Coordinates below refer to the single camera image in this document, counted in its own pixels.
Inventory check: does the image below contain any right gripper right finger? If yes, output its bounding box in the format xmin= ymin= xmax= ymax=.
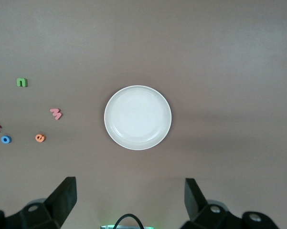
xmin=181 ymin=178 xmax=279 ymax=229

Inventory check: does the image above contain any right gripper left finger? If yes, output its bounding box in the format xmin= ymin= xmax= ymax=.
xmin=0 ymin=177 xmax=77 ymax=229

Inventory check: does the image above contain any pink foam letter w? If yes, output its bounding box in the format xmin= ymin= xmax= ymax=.
xmin=50 ymin=108 xmax=63 ymax=120

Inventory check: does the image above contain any beige round plate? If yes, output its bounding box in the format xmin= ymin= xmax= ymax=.
xmin=104 ymin=85 xmax=172 ymax=151

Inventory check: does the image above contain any brown table cover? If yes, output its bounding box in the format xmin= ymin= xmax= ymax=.
xmin=0 ymin=0 xmax=287 ymax=229

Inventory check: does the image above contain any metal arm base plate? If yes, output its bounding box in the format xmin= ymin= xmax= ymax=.
xmin=100 ymin=224 xmax=156 ymax=229

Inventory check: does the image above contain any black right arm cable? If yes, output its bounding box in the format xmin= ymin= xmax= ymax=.
xmin=114 ymin=213 xmax=146 ymax=229

